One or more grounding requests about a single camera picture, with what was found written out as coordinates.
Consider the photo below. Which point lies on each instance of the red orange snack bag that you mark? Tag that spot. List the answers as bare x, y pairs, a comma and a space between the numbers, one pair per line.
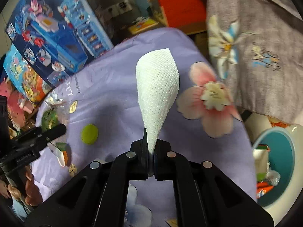
263, 187

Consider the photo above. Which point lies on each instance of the pink butterfly wings toy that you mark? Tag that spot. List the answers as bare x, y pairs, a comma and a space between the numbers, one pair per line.
16, 113

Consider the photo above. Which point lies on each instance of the lime green round lid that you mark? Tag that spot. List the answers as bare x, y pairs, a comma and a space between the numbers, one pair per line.
89, 134

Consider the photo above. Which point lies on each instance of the teal trash bin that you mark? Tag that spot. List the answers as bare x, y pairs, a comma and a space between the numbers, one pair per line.
281, 159

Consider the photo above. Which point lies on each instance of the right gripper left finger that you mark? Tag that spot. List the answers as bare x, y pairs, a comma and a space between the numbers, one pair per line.
97, 195

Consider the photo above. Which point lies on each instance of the person left hand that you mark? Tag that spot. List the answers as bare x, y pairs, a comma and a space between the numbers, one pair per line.
33, 196

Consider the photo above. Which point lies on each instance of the grey floral draped sheet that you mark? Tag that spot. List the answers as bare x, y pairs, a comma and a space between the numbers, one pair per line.
256, 48

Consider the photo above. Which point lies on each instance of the yellow book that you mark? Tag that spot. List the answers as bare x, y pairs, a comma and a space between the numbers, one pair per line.
142, 25

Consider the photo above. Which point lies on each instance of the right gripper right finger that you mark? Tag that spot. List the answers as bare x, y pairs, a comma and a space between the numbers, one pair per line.
204, 195

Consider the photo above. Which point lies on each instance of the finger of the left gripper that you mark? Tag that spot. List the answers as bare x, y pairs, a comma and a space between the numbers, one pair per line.
37, 139

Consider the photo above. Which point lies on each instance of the purple floral tablecloth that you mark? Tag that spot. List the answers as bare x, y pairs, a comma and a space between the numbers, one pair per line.
202, 124

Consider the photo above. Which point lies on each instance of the large blue toy box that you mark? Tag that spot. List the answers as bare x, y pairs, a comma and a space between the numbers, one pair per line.
57, 37

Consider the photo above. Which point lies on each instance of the white paper napkin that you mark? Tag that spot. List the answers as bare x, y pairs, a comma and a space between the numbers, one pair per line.
158, 85

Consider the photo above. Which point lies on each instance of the paw patrol gift bag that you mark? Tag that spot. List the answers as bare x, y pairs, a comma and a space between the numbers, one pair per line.
24, 77

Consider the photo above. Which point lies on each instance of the green candy wrapper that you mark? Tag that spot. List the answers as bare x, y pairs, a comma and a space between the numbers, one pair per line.
57, 112

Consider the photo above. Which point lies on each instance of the red gift box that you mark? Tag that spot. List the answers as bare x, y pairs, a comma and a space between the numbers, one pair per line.
189, 16

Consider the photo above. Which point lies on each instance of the clear plastic bag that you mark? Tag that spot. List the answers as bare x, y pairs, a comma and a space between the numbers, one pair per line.
272, 177

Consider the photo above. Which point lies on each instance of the egg shaped plastic shell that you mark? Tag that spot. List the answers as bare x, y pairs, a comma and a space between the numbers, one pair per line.
59, 150

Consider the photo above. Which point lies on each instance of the green white carton box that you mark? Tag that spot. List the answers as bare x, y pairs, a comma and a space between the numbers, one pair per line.
261, 160

